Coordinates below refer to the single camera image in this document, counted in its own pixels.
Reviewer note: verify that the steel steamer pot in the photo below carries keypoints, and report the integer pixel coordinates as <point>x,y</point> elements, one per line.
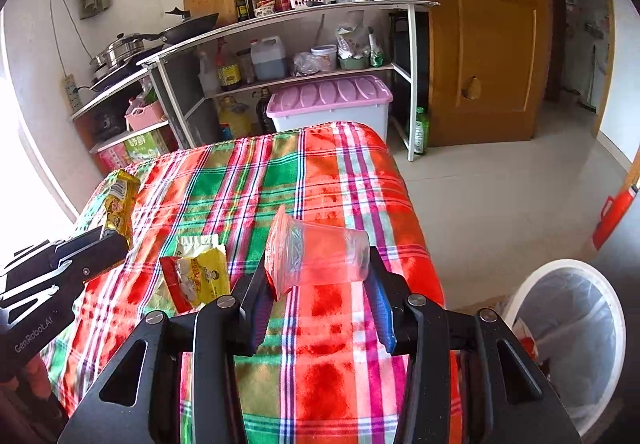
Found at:
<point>122,53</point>

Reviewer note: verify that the black induction cooker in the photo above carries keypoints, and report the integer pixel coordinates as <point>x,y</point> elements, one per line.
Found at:
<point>117,79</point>

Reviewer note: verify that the green carton box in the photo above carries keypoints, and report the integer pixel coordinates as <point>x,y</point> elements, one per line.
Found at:
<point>145,147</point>

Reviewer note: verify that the plaid bed sheet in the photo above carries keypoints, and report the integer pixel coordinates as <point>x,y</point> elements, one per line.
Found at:
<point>325,184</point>

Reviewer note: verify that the white power strip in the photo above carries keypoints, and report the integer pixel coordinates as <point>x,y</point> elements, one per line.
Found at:
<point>71,92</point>

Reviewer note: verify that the yellow cooking oil bottle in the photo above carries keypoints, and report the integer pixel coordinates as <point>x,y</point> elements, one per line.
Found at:
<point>235,122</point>

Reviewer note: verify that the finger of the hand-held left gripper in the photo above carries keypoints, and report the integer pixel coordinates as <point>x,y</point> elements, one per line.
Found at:
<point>100,259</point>
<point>75,244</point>

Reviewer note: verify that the yellow cartoon snack packet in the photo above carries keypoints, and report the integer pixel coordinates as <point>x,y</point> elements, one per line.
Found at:
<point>120,199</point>

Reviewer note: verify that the yellow label oil bottle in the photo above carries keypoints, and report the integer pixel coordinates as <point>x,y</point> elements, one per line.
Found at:
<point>239,4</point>

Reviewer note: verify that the green white packet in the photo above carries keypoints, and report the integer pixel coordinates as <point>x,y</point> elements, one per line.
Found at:
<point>376,54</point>

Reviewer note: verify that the white trash bin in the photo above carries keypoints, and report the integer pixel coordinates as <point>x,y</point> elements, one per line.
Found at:
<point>580,324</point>

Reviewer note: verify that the white plastic bottle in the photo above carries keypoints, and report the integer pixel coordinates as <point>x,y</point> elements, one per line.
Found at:
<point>209,77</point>

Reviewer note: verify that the wooden door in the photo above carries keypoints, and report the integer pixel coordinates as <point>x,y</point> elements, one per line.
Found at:
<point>480,49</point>

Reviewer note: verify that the white cooker shelf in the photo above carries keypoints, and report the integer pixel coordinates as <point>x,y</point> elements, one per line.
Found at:
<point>107,97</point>

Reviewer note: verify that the pink plastic basket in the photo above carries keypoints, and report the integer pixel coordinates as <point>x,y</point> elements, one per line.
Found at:
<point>145,117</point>

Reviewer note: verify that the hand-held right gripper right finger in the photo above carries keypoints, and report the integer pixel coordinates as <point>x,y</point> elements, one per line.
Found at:
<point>385,319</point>

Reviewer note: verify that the pink lidded storage box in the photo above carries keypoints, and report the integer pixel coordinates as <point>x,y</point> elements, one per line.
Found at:
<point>330,94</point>

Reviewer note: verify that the dark glass bottle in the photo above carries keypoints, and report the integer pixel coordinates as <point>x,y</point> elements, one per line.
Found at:
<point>265,114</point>

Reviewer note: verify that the white shelf unit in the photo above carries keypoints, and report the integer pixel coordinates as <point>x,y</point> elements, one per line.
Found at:
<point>300,14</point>

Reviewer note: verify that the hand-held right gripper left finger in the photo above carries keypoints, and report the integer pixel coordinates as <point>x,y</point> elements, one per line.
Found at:
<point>260,319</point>

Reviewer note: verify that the white plastic bag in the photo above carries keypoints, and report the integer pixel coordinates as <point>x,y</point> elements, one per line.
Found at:
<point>352,42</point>

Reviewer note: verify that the white plastic tub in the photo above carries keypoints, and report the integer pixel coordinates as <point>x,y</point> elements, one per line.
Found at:
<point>325,59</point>

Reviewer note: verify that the black frying pan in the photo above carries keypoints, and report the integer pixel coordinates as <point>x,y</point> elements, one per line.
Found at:
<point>192,27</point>

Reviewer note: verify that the green bowl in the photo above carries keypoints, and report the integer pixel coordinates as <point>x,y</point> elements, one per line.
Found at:
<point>355,63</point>

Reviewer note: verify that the translucent jug dark liquid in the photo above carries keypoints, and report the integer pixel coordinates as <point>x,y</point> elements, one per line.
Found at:
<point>270,64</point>

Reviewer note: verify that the dark glass jar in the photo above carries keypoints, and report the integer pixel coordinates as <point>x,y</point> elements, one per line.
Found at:
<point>245,69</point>

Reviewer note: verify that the yellow red snack packet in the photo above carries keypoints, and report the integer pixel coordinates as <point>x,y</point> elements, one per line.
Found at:
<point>205,274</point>

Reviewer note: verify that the black cooking appliance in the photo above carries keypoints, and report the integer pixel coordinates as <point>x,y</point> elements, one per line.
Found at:
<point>107,124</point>

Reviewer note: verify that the soy sauce bottle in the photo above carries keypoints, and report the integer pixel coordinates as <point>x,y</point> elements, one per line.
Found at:
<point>230,74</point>

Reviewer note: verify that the green drink bottle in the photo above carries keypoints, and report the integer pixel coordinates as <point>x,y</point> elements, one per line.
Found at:
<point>421,134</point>

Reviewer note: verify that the clear plastic cup red lid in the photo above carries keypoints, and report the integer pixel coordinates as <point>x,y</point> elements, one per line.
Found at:
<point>320,254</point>

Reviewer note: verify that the clear plastic bag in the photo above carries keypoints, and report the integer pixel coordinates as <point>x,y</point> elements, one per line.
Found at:
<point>305,65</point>

